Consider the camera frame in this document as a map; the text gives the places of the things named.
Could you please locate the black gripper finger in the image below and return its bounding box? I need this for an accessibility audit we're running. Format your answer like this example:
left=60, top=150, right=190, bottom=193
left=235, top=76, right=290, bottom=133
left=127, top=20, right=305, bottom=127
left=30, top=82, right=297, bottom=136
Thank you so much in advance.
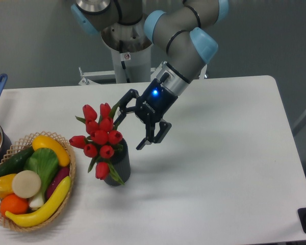
left=114, top=89, right=139, bottom=130
left=136, top=119, right=172, bottom=150

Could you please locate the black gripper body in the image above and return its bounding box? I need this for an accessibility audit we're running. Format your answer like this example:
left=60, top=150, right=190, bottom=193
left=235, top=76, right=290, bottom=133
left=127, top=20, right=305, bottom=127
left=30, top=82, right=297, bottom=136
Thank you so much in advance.
left=135, top=79, right=178, bottom=125

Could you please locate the red tulip bouquet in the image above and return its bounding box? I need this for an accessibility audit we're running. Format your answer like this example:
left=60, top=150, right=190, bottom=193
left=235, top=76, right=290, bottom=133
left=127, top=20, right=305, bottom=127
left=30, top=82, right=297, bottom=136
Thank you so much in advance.
left=69, top=102, right=125, bottom=185

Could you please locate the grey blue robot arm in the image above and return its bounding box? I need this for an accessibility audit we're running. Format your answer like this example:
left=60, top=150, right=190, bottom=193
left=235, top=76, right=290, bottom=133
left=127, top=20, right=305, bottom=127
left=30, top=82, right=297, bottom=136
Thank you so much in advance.
left=71, top=1, right=229, bottom=150

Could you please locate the dark grey ribbed vase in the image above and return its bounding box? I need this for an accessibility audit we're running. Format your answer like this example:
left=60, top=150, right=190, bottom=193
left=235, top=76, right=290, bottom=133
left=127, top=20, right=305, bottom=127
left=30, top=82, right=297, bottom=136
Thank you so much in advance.
left=111, top=139, right=131, bottom=183

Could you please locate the yellow squash upper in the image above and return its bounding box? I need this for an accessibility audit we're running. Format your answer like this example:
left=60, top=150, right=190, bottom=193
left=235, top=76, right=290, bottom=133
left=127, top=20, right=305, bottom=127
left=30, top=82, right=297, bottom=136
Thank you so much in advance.
left=32, top=135, right=70, bottom=167

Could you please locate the purple sweet potato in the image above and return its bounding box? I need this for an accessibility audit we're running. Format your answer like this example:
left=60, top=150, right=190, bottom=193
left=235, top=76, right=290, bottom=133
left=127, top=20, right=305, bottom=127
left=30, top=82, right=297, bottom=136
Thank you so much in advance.
left=45, top=166, right=69, bottom=200

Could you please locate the green bok choy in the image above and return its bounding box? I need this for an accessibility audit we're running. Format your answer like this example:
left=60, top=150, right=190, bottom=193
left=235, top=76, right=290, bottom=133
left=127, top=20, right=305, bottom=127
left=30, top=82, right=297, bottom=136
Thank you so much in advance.
left=23, top=148, right=59, bottom=211

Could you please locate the green cucumber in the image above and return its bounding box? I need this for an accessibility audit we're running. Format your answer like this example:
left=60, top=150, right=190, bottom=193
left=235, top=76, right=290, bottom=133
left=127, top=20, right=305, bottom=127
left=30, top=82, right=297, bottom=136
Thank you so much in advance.
left=0, top=147, right=34, bottom=177

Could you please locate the yellow banana shaped squash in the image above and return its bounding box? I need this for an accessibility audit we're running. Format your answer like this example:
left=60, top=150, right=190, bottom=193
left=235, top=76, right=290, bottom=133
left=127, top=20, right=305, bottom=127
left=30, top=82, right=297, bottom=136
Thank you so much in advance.
left=5, top=176, right=71, bottom=228

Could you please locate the beige round disc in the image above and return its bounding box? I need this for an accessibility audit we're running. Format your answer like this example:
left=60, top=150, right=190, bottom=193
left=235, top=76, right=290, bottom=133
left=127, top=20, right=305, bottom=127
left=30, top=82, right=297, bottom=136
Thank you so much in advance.
left=12, top=170, right=41, bottom=199

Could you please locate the yellow bell pepper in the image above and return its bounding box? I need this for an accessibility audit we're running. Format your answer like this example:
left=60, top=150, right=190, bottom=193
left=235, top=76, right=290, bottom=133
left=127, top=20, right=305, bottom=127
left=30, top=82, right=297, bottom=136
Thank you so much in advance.
left=0, top=174, right=16, bottom=199

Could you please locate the orange fruit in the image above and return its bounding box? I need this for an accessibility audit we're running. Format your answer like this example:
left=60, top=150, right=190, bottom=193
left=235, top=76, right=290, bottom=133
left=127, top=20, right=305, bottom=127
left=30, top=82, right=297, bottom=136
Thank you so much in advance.
left=0, top=194, right=29, bottom=217

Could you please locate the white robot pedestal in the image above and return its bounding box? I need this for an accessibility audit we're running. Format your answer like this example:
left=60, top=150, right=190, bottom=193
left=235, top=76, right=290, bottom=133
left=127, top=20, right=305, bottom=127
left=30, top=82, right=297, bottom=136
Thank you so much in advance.
left=110, top=46, right=151, bottom=84

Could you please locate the white metal base frame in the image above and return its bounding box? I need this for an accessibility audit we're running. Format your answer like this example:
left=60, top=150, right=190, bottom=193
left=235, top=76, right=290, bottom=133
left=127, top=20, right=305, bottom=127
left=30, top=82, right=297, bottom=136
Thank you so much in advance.
left=78, top=58, right=209, bottom=86

